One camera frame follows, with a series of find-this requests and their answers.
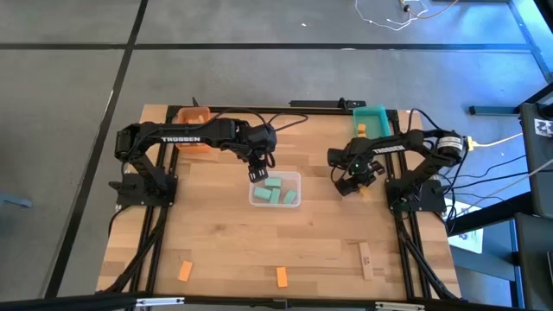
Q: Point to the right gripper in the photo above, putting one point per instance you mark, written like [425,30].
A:
[356,166]

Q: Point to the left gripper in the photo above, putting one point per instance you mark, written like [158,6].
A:
[259,142]

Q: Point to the orange rectangular block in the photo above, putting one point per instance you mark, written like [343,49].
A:
[186,271]
[362,127]
[281,277]

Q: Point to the printed natural wood plank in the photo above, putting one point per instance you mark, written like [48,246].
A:
[366,260]

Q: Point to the natural wood arch block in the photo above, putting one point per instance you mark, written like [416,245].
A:
[200,117]

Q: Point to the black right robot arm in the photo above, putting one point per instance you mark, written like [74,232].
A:
[389,149]

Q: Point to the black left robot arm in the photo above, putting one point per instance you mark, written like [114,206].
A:
[181,138]

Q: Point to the clear plastic bin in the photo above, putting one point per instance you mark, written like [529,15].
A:
[288,178]

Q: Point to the teal plastic bin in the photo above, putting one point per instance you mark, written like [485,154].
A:
[376,123]

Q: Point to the black flat bar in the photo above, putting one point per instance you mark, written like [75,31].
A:
[315,104]

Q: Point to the orange plastic bin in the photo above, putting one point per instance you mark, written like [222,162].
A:
[188,116]

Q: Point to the yellow power plug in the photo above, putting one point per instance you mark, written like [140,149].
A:
[469,143]

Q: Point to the white paper sheet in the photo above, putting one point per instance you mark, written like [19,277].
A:
[468,239]

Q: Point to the black floor beam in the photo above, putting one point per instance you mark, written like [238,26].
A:
[488,213]

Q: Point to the blue metal bar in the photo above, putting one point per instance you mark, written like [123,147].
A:
[492,110]

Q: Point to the black seat with tag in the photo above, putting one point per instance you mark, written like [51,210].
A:
[535,173]

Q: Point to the black and white fiducial tag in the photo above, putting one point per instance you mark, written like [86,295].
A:
[543,128]

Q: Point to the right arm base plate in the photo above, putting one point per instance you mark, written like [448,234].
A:
[432,203]

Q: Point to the black aluminium table frame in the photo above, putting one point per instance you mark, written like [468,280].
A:
[233,299]

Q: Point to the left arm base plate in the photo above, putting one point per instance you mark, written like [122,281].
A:
[129,198]

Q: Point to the silver metal bracket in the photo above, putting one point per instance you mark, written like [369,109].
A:
[399,306]
[160,301]

